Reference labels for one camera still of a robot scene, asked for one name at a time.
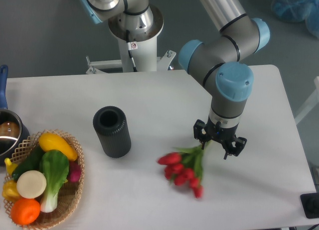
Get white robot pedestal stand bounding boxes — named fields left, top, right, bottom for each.
left=86, top=37, right=176, bottom=74

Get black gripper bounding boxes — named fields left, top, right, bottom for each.
left=193, top=119, right=247, bottom=160

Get green bok choy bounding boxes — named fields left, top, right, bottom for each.
left=40, top=150, right=69, bottom=213

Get small yellow pepper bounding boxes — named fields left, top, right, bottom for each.
left=4, top=158, right=18, bottom=176

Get yellow squash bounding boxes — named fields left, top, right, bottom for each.
left=38, top=132, right=78, bottom=161

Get woven wicker basket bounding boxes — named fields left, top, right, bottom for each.
left=10, top=129, right=85, bottom=230

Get dark green cucumber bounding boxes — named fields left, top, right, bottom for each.
left=11, top=145, right=45, bottom=182

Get cream round bun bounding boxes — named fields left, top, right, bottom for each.
left=16, top=170, right=46, bottom=199

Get blue handled saucepan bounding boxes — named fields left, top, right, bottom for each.
left=0, top=65, right=29, bottom=167

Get red tulip bouquet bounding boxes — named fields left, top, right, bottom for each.
left=157, top=141, right=211, bottom=199

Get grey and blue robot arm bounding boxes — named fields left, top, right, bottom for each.
left=80, top=0, right=270, bottom=156

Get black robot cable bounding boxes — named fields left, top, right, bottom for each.
left=125, top=29, right=138, bottom=72

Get purple red radish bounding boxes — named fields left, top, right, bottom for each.
left=67, top=161, right=82, bottom=183

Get dark grey ribbed vase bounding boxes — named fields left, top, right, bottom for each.
left=93, top=106, right=131, bottom=158

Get orange fruit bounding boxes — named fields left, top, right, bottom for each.
left=10, top=199, right=40, bottom=225

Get blue plastic bags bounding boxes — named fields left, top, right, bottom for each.
left=271, top=0, right=319, bottom=38

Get black device at edge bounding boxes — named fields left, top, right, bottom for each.
left=300, top=193, right=319, bottom=219

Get yellow bell pepper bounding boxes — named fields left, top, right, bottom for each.
left=2, top=180, right=21, bottom=202

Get white furniture frame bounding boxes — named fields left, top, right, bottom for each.
left=295, top=76, right=319, bottom=125

